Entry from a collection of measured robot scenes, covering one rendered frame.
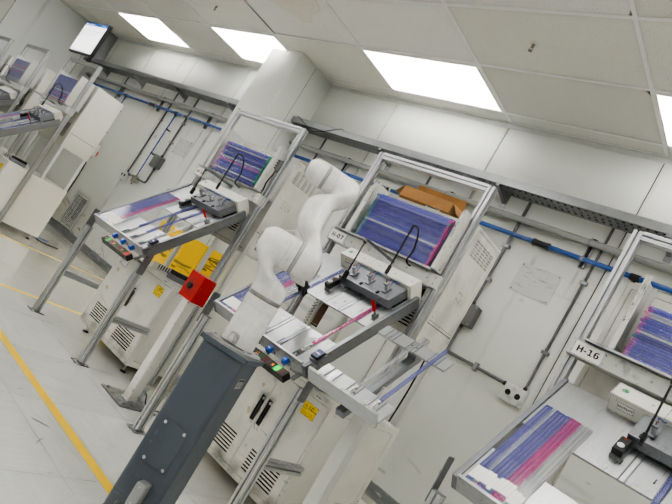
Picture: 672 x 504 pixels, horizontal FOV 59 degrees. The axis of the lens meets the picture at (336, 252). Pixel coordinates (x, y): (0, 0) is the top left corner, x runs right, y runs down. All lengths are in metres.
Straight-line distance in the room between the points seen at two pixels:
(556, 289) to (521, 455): 2.24
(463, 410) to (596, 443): 2.02
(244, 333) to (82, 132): 5.03
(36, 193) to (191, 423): 5.02
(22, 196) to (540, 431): 5.59
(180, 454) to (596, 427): 1.44
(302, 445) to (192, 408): 0.90
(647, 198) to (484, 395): 1.70
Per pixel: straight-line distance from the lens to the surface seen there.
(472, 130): 5.17
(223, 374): 1.96
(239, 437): 3.03
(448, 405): 4.30
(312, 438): 2.77
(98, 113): 6.81
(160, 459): 2.05
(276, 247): 1.97
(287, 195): 4.01
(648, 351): 2.48
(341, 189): 2.21
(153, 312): 3.79
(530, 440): 2.25
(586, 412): 2.44
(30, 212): 6.81
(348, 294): 2.90
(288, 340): 2.63
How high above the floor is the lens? 0.97
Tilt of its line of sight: 5 degrees up
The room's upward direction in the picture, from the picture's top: 31 degrees clockwise
